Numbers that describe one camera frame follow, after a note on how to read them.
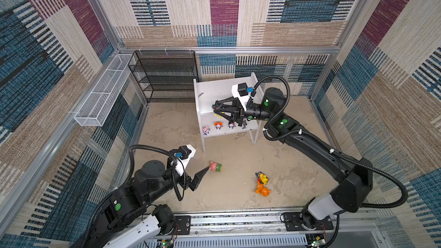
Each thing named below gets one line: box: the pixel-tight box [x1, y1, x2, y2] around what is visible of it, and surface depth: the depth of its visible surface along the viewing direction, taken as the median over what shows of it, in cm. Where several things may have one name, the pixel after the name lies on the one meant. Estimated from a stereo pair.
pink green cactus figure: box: [209, 161, 223, 172], surface depth 89 cm
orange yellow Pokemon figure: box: [254, 177, 272, 198], surface depth 83 cm
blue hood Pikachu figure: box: [254, 171, 270, 185], surface depth 84 cm
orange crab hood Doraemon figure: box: [213, 121, 224, 131], surface depth 85 cm
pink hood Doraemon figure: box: [202, 126, 211, 136], surface depth 83 cm
